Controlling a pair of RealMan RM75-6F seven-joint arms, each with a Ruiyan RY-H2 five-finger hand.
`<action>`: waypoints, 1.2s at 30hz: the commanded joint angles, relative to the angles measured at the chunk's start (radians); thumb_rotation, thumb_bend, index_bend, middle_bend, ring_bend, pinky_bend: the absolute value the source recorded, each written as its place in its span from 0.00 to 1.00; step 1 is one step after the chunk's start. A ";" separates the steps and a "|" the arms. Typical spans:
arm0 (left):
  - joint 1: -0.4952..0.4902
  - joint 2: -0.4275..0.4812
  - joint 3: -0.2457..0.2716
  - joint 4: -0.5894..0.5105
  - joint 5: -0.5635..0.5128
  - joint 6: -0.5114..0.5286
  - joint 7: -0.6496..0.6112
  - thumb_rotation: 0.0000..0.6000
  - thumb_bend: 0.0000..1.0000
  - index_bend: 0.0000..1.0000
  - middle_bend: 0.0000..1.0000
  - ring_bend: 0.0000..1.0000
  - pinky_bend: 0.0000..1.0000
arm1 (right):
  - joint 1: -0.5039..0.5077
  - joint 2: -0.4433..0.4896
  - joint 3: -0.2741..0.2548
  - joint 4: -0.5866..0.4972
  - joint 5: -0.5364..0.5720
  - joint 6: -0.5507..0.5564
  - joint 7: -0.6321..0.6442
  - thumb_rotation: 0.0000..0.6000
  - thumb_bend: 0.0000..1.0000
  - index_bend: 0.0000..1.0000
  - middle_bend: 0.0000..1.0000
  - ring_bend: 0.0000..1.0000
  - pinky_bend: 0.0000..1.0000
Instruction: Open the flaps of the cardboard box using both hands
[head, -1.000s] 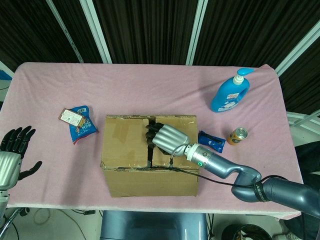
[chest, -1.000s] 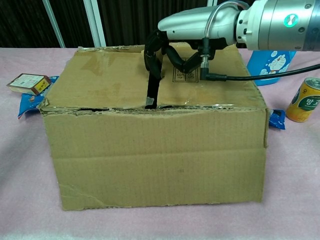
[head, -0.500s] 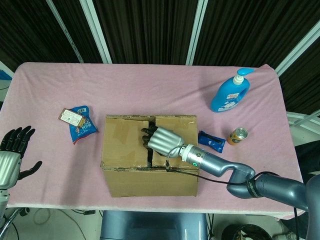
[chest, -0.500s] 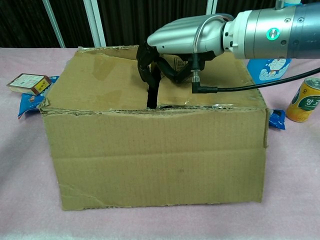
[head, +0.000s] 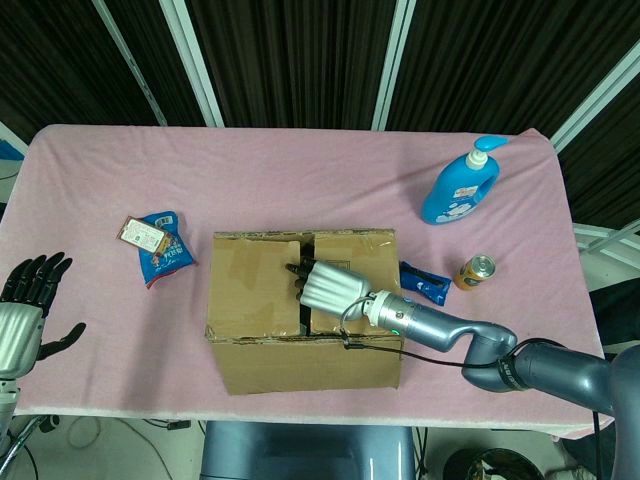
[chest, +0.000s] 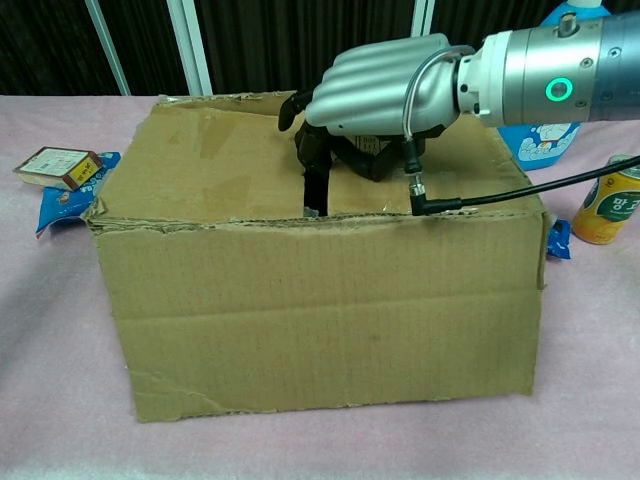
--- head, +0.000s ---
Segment dark blue snack packet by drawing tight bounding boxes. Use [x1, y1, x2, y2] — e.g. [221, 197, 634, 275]
[399, 260, 453, 307]

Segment dark blue robot torso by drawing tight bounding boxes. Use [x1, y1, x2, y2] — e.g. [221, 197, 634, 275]
[199, 420, 417, 480]

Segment brown cardboard shipping box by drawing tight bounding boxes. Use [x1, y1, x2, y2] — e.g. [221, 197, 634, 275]
[204, 228, 405, 396]

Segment wide white frame post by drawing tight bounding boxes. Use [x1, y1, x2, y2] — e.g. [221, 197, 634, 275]
[159, 0, 225, 129]

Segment white metal rail rack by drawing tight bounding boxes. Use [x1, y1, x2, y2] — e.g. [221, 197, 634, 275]
[572, 218, 640, 262]

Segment small brown white carton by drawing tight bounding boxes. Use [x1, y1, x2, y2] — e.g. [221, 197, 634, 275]
[117, 215, 174, 251]

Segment yellow mango juice can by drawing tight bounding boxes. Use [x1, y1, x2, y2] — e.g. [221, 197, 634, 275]
[453, 253, 497, 293]

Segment blue pump detergent bottle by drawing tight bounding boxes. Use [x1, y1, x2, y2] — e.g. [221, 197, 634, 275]
[419, 134, 511, 226]

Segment black waste basket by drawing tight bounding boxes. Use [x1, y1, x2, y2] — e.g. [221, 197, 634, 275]
[443, 447, 546, 480]

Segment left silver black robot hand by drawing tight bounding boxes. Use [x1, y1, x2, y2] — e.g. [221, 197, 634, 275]
[0, 251, 87, 381]

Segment thin white frame post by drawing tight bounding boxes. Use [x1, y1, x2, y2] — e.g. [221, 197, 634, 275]
[92, 0, 168, 126]

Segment light blue snack bag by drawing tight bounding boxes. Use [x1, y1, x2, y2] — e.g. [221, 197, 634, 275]
[137, 210, 197, 291]

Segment slanted white frame post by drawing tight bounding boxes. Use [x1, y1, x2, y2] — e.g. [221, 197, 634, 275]
[549, 47, 640, 154]

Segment black pleated curtain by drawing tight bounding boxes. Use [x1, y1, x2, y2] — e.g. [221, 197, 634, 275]
[0, 0, 640, 226]

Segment pink tablecloth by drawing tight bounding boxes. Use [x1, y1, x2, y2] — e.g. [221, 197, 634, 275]
[0, 123, 619, 431]

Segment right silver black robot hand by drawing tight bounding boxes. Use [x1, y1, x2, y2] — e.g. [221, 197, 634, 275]
[284, 257, 377, 324]

